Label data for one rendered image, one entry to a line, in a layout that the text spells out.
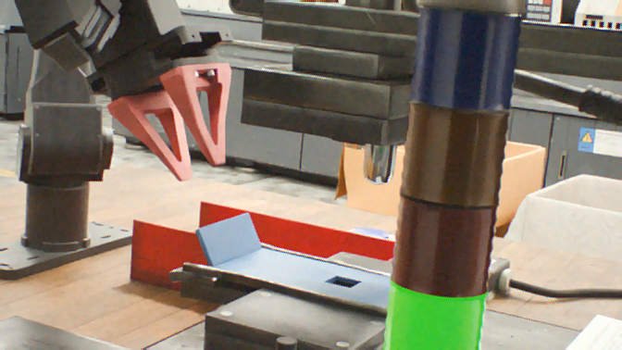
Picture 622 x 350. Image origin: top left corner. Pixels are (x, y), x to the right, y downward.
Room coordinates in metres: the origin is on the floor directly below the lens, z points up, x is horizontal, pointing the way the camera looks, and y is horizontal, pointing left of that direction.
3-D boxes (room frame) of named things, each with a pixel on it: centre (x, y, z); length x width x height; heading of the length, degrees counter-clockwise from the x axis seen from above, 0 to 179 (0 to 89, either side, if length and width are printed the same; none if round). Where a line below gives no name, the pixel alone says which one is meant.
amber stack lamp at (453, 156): (0.37, -0.05, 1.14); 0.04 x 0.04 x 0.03
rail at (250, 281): (0.64, -0.01, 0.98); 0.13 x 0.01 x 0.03; 63
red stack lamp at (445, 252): (0.37, -0.05, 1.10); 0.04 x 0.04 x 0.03
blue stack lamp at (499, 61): (0.37, -0.05, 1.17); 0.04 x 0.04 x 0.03
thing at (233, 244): (0.69, -0.01, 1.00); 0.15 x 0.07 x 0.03; 63
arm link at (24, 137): (0.97, 0.25, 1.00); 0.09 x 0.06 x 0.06; 113
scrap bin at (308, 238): (0.91, 0.02, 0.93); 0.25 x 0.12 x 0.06; 63
